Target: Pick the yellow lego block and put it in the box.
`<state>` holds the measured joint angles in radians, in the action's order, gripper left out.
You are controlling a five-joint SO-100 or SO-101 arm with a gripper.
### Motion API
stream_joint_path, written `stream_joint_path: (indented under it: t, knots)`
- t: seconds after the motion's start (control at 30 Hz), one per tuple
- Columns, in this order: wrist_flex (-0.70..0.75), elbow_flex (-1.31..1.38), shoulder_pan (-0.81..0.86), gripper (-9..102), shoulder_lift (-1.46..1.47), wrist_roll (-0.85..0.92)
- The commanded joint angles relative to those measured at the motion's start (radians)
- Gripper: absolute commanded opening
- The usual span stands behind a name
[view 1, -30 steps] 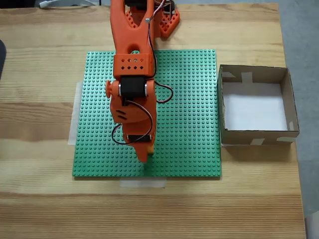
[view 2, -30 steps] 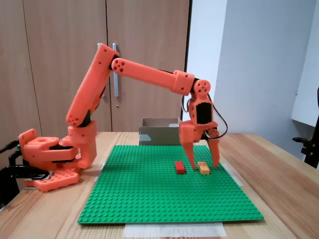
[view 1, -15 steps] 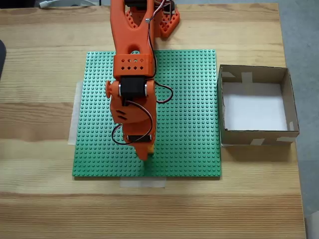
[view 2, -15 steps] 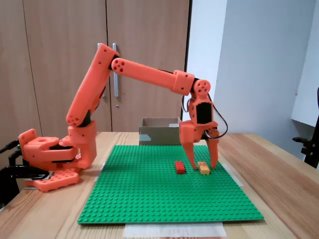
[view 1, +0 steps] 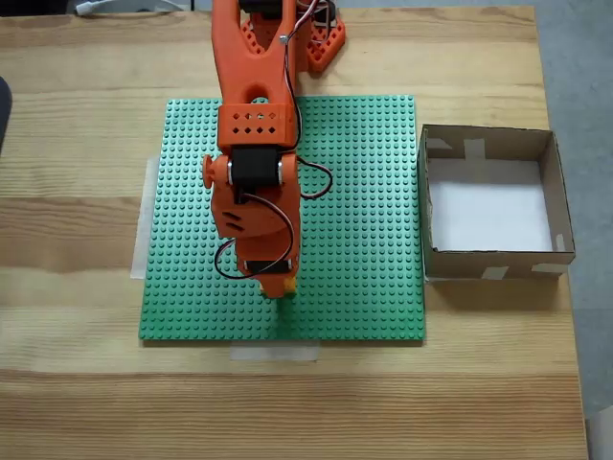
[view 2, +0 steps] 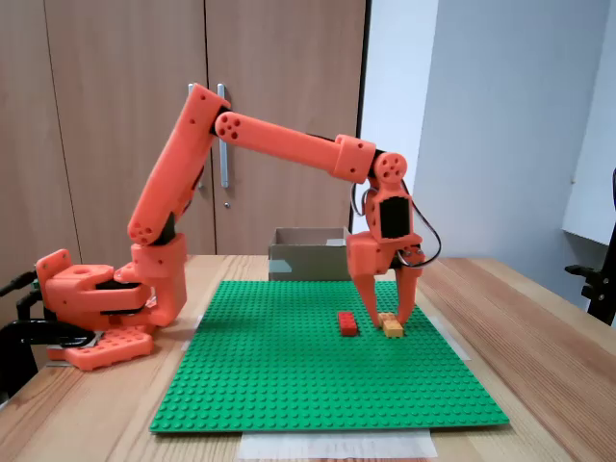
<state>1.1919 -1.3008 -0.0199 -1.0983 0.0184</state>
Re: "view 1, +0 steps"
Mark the green lego baseplate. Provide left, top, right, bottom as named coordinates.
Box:
left=137, top=94, right=427, bottom=344

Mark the cardboard box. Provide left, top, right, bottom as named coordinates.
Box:
left=417, top=123, right=578, bottom=284

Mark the short masking tape strip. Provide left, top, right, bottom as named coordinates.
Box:
left=228, top=340, right=321, bottom=363

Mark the long masking tape strip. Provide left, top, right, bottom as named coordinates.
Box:
left=129, top=153, right=163, bottom=282

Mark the white paper sheet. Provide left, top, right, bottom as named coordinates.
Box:
left=427, top=160, right=556, bottom=253

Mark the black rounded object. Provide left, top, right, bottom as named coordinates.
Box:
left=0, top=74, right=14, bottom=155

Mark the white plug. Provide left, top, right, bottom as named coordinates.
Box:
left=75, top=0, right=116, bottom=15

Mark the gripper servo cable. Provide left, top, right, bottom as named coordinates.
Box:
left=214, top=190, right=297, bottom=281

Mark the wrist servo cable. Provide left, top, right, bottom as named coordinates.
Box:
left=281, top=0, right=334, bottom=200

